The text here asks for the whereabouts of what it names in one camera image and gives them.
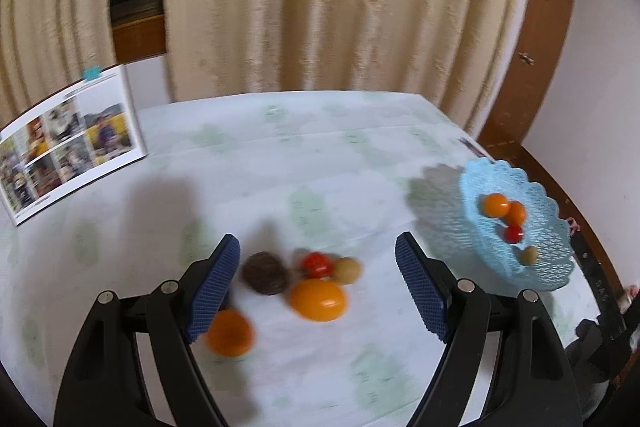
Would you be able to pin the orange mandarin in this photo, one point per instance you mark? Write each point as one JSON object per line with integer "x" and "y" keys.
{"x": 229, "y": 332}
{"x": 495, "y": 204}
{"x": 517, "y": 212}

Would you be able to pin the dark brown passion fruit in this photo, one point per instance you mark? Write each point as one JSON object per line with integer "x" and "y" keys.
{"x": 265, "y": 273}

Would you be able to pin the photo desk calendar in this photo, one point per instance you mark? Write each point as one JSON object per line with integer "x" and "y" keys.
{"x": 70, "y": 142}

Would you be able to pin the small blue clip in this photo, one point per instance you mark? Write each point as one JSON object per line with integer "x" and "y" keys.
{"x": 92, "y": 72}

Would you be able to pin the tan round kiwi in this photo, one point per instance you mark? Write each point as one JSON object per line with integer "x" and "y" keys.
{"x": 346, "y": 269}
{"x": 528, "y": 255}

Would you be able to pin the brown wooden door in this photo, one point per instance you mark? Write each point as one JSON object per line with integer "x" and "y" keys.
{"x": 545, "y": 32}

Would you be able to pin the red tomato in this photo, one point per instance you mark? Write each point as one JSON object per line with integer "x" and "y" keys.
{"x": 316, "y": 263}
{"x": 513, "y": 233}

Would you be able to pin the pink slipper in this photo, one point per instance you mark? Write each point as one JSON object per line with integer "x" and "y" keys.
{"x": 570, "y": 223}

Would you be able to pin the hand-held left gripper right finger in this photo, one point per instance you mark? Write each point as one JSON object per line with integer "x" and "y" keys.
{"x": 420, "y": 292}

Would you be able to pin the large orange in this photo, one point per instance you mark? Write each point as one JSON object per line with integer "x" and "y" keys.
{"x": 318, "y": 300}

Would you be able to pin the metal door knob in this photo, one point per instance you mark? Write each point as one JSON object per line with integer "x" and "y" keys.
{"x": 525, "y": 58}

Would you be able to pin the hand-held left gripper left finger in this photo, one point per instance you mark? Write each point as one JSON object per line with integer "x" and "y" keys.
{"x": 212, "y": 292}

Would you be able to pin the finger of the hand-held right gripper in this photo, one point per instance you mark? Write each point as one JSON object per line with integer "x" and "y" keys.
{"x": 597, "y": 282}

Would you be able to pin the narrow beige curtain panel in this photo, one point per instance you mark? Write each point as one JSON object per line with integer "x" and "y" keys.
{"x": 55, "y": 22}

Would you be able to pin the light blue lattice basket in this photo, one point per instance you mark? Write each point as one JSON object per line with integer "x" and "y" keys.
{"x": 545, "y": 227}

